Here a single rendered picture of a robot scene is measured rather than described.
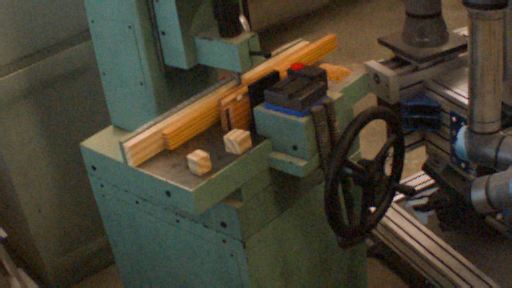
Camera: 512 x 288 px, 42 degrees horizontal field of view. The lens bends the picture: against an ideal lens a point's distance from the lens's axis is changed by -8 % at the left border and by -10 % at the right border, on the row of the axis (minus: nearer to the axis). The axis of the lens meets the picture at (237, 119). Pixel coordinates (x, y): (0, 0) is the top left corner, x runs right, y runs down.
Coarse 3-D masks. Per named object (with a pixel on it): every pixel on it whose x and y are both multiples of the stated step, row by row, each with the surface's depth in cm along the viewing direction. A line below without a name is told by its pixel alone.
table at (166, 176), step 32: (320, 64) 180; (352, 96) 170; (160, 160) 149; (224, 160) 145; (256, 160) 148; (288, 160) 147; (320, 160) 148; (160, 192) 144; (192, 192) 136; (224, 192) 143
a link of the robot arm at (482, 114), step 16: (464, 0) 129; (480, 0) 125; (496, 0) 125; (480, 16) 128; (496, 16) 127; (480, 32) 129; (496, 32) 129; (480, 48) 130; (496, 48) 130; (480, 64) 132; (496, 64) 131; (480, 80) 133; (496, 80) 133; (480, 96) 135; (496, 96) 134; (480, 112) 136; (496, 112) 136; (464, 128) 144; (480, 128) 137; (496, 128) 137; (464, 144) 142; (480, 144) 139; (496, 144) 137; (480, 160) 140; (496, 160) 137
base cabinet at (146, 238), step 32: (352, 160) 175; (96, 192) 190; (128, 192) 177; (320, 192) 168; (128, 224) 184; (160, 224) 172; (192, 224) 162; (288, 224) 161; (320, 224) 171; (128, 256) 193; (160, 256) 180; (192, 256) 168; (224, 256) 158; (256, 256) 155; (288, 256) 164; (320, 256) 174; (352, 256) 186
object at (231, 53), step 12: (204, 36) 161; (216, 36) 160; (240, 36) 158; (252, 36) 157; (204, 48) 162; (216, 48) 159; (228, 48) 156; (240, 48) 155; (252, 48) 158; (204, 60) 164; (216, 60) 161; (228, 60) 158; (240, 60) 156; (252, 60) 159; (240, 72) 157
